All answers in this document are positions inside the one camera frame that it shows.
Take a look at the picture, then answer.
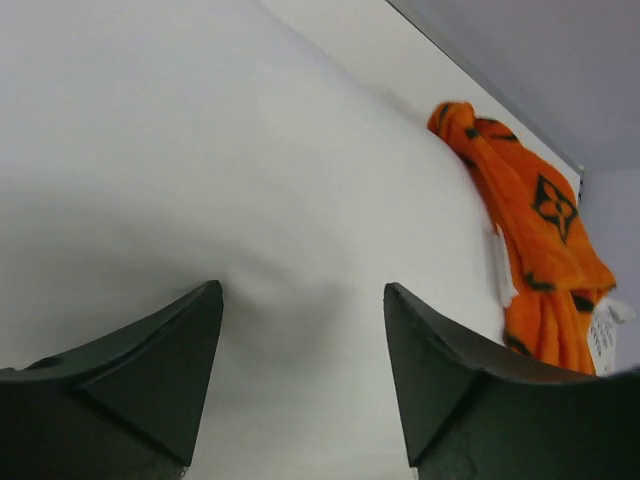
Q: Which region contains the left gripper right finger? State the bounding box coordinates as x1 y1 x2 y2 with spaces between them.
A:
384 283 639 479

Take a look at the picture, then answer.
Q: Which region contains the orange patterned pillowcase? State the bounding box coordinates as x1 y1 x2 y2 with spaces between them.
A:
427 102 616 375

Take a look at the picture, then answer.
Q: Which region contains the white floral animal pillow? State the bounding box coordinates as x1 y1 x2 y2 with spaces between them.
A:
587 296 637 376

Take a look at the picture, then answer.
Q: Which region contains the white care label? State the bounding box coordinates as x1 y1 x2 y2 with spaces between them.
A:
492 226 518 308

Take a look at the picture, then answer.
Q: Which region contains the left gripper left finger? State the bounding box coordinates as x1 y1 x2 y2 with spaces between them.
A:
1 281 224 479

